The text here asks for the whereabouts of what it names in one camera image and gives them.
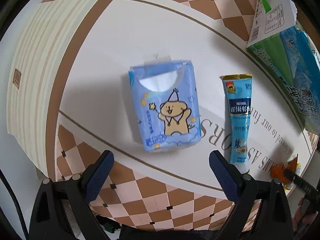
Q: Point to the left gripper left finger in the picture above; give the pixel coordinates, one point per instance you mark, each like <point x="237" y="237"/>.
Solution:
<point x="96" y="175"/>

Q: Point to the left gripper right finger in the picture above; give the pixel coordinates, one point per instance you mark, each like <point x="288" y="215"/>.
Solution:
<point x="227" y="175"/>

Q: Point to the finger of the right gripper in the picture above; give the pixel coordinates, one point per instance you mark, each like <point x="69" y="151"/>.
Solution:
<point x="303" y="185"/>

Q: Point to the orange snack bag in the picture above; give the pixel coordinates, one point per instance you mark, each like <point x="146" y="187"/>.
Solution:
<point x="278" y="171"/>

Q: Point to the blue milk powder sachet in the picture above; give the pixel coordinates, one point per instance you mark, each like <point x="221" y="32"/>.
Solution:
<point x="238" y="92"/>

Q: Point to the blue cartoon tissue pack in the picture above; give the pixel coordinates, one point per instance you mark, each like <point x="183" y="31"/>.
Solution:
<point x="166" y="104"/>

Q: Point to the checkered tablecloth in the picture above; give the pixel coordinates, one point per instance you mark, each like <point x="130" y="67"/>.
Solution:
<point x="69" y="99"/>

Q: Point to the green blue milk carton box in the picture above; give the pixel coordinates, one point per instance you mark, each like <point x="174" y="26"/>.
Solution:
<point x="280" y="44"/>

